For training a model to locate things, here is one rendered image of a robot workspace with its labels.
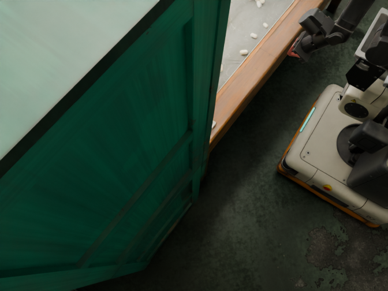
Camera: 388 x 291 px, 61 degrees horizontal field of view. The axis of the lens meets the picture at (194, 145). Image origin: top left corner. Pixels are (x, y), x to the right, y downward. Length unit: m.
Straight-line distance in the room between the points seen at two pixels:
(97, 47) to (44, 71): 0.05
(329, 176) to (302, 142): 0.24
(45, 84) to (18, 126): 0.05
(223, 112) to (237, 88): 0.13
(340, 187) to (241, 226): 0.61
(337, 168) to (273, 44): 0.80
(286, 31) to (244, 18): 0.21
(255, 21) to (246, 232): 1.20
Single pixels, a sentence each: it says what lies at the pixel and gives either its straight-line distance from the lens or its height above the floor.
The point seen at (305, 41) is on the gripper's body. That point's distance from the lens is 1.23.
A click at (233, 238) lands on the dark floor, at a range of 2.07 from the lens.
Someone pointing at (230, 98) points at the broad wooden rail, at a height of 0.76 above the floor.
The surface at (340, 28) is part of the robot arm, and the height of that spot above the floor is 1.25.
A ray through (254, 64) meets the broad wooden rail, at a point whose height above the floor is 0.76.
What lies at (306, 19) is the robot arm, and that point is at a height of 1.21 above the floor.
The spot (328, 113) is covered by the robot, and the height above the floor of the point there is 0.28.
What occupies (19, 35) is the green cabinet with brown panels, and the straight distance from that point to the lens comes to 0.37.
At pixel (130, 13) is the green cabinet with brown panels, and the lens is 0.36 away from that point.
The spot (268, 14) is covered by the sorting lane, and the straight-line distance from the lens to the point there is 1.76.
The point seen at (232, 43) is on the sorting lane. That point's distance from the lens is 1.63.
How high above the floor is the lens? 2.06
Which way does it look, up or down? 71 degrees down
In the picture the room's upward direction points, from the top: 1 degrees clockwise
